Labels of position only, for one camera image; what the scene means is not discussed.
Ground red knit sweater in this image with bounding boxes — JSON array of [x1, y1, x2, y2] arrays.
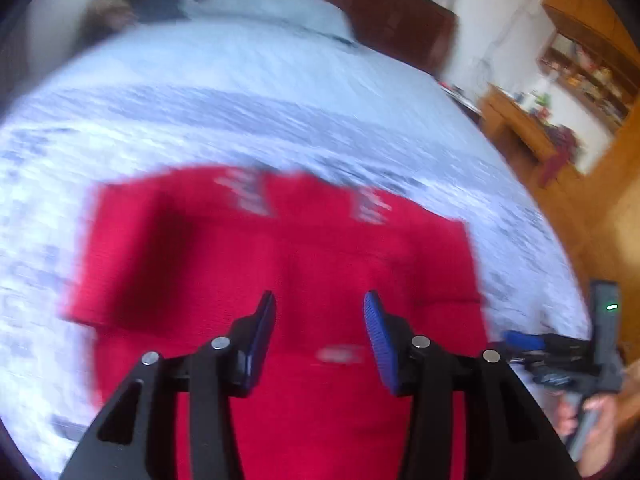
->
[[66, 167, 487, 479]]

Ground right hand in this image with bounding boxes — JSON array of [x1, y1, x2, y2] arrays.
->
[[576, 360, 639, 479]]

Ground red cloth on cabinet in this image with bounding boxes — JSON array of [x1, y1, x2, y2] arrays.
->
[[538, 125, 580, 188]]

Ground wooden cabinet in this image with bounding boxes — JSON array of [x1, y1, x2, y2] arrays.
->
[[480, 0, 639, 360]]

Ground grey quilted bedspread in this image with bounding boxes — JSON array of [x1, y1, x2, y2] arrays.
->
[[1, 18, 590, 479]]

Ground light blue pillow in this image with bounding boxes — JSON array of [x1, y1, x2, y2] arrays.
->
[[179, 0, 357, 44]]

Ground dark wooden headboard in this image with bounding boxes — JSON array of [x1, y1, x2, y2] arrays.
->
[[199, 0, 459, 76]]

